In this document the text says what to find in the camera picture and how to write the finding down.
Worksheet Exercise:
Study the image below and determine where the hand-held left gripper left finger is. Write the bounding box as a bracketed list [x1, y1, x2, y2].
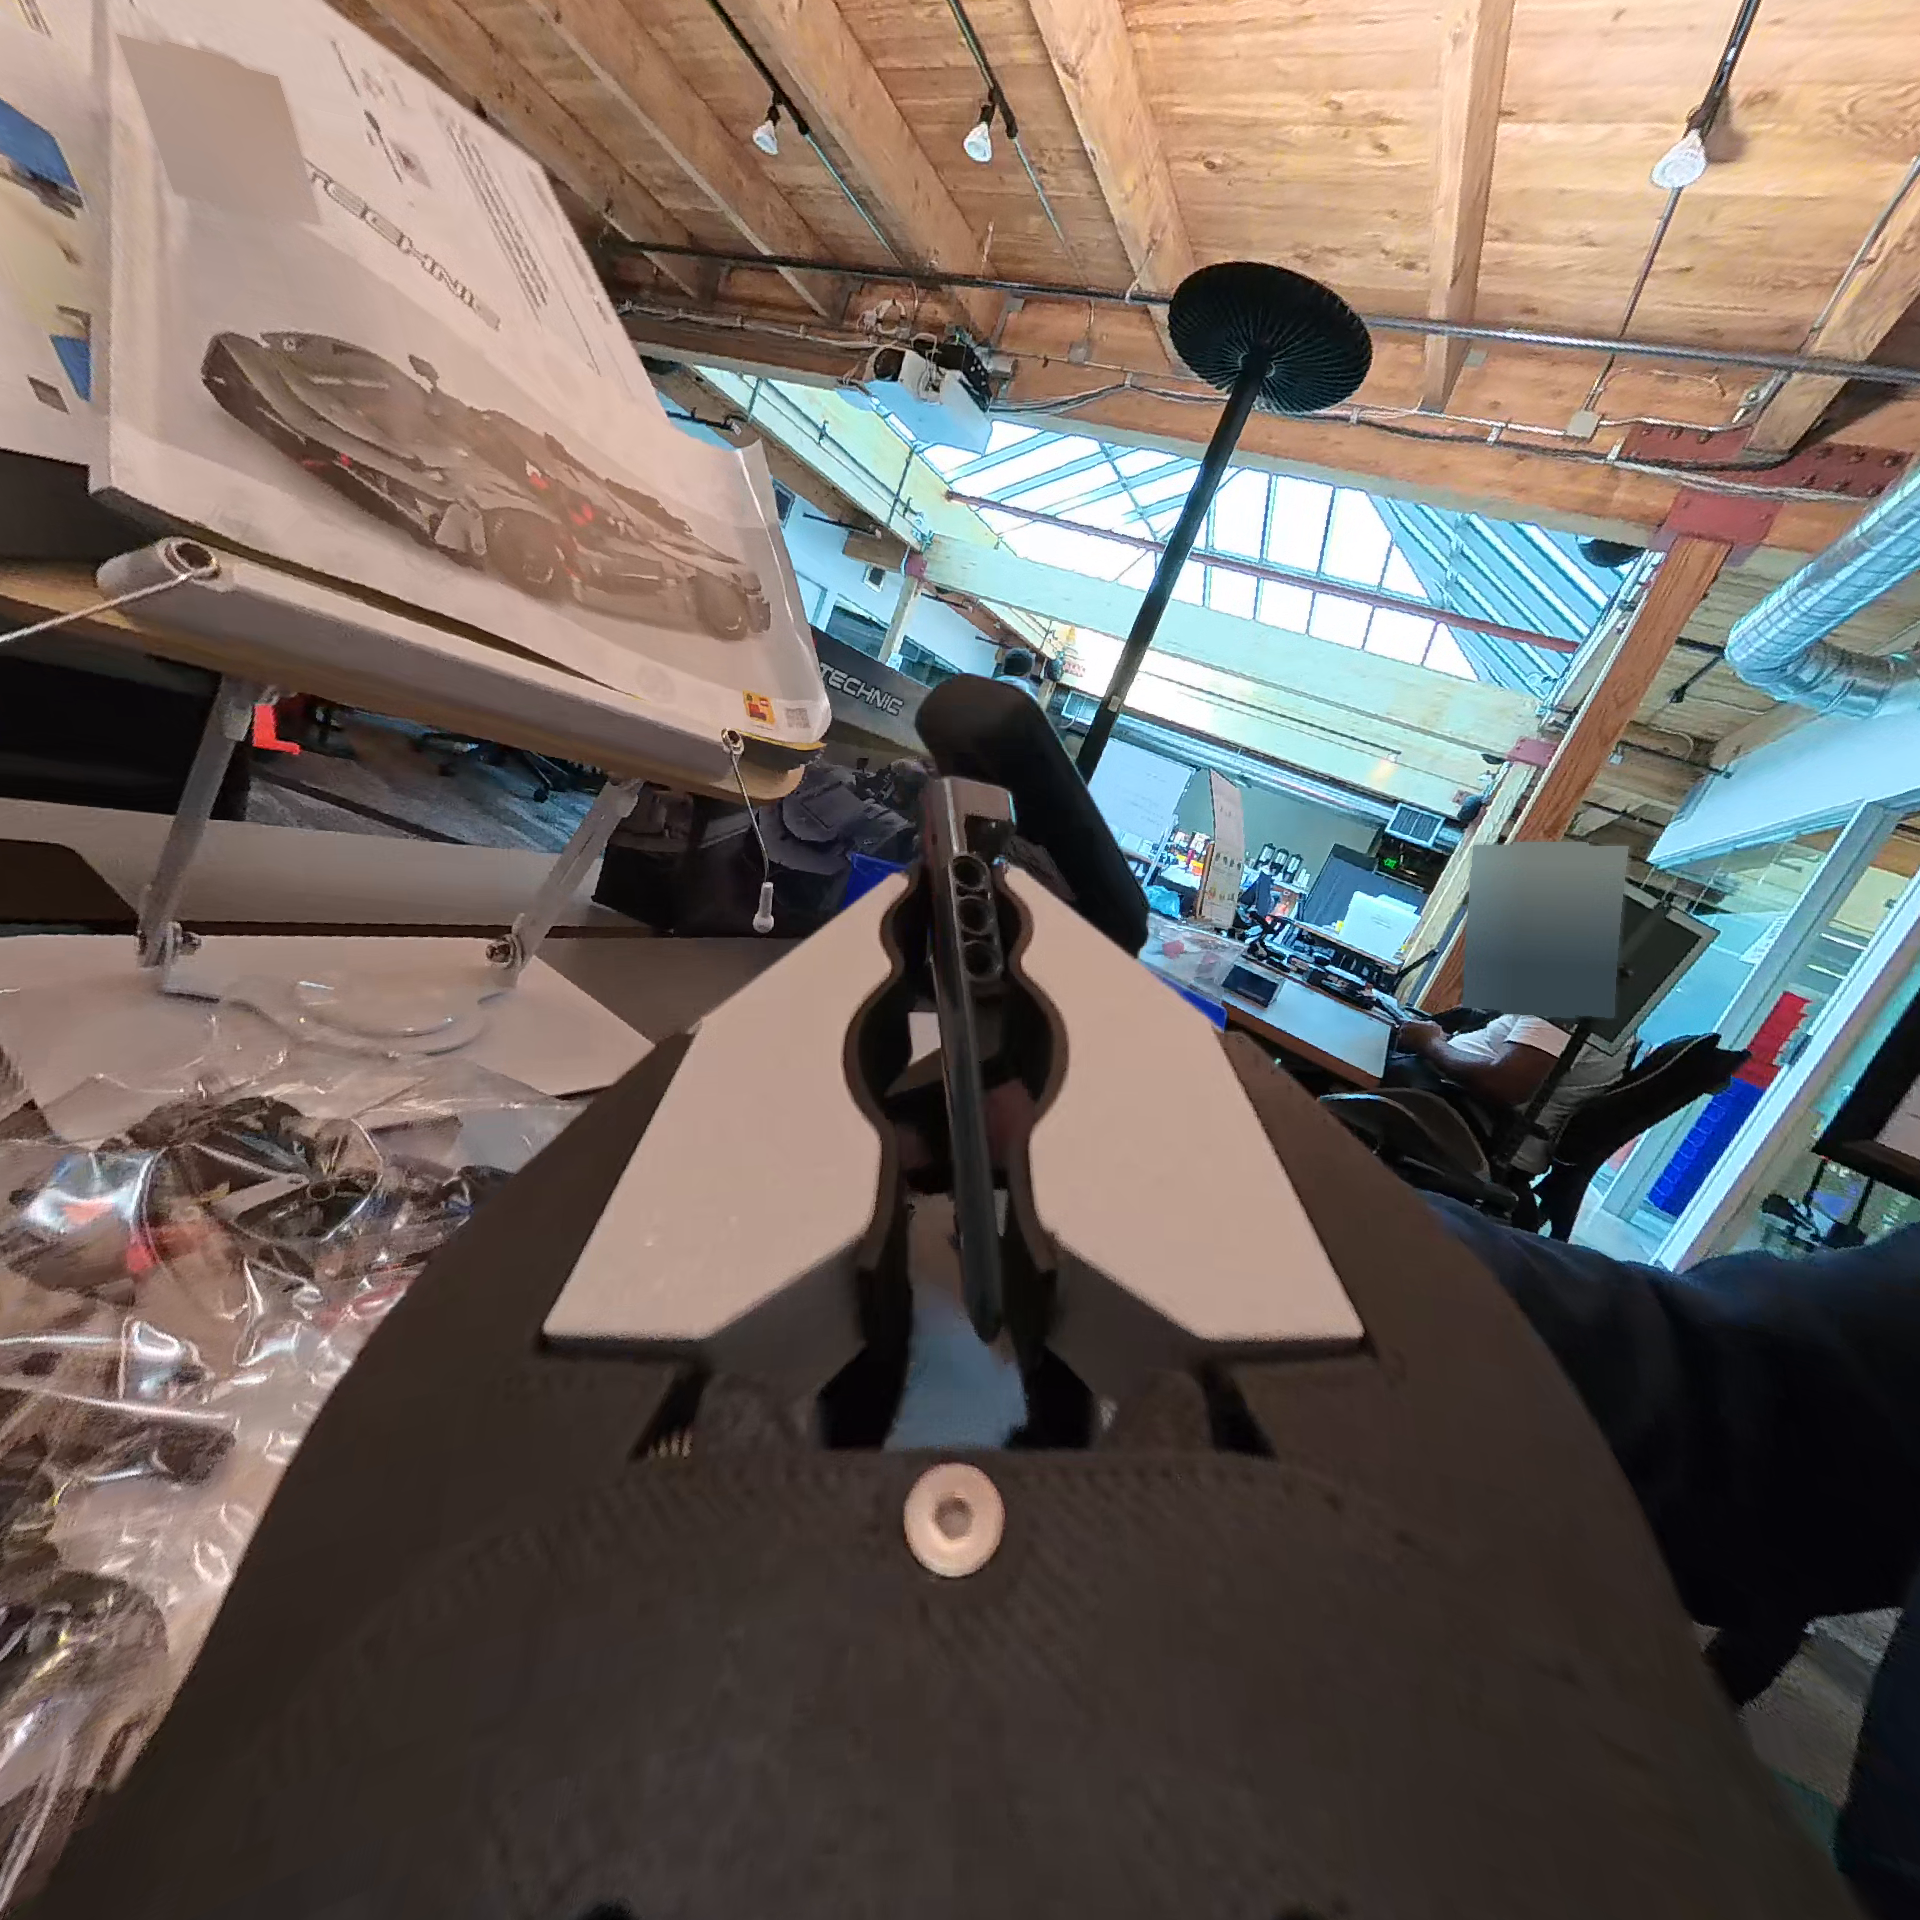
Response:
[538, 873, 916, 1408]

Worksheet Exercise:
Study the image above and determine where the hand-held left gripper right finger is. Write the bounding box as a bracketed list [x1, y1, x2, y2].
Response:
[994, 867, 1366, 1402]

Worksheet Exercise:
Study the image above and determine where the black lego beam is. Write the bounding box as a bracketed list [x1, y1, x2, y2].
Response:
[919, 778, 1018, 1344]

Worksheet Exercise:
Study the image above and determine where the dark lego box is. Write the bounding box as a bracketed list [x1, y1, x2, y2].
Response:
[598, 630, 962, 939]

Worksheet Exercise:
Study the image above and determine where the ceiling mounted unit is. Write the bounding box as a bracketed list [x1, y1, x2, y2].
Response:
[862, 337, 999, 453]

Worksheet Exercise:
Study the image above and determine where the black office chair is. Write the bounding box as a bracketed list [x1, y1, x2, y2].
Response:
[1318, 1035, 1748, 1238]

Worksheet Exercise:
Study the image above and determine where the clear bag of black parts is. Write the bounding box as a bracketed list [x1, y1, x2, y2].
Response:
[0, 1049, 588, 1846]

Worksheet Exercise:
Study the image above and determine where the black pole with round disc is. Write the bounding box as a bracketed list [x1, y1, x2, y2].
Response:
[1076, 262, 1373, 781]

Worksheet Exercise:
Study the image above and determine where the stack of blue bins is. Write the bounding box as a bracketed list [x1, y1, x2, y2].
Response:
[1647, 1073, 1759, 1221]

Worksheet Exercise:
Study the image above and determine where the white flat panel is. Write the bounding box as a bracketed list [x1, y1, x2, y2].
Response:
[0, 795, 632, 939]

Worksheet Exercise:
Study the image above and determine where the dark computer monitor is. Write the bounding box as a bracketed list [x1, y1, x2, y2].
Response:
[1590, 884, 1719, 1052]

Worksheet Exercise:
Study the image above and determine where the white wooden book stand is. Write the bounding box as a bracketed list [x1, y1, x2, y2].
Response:
[0, 434, 834, 1113]

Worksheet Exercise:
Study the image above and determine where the black white tag sign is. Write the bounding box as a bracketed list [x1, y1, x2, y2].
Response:
[1813, 984, 1920, 1193]

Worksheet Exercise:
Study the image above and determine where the white instruction booklet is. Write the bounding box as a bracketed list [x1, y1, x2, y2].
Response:
[88, 0, 829, 745]

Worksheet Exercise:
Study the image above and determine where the printed paper sheet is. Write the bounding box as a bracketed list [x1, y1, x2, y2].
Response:
[0, 0, 114, 453]

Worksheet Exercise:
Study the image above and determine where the page holder cord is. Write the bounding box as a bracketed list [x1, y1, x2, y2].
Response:
[0, 552, 218, 649]
[724, 731, 781, 934]

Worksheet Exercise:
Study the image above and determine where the silver air duct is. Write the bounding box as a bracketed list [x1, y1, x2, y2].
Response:
[1725, 465, 1920, 723]

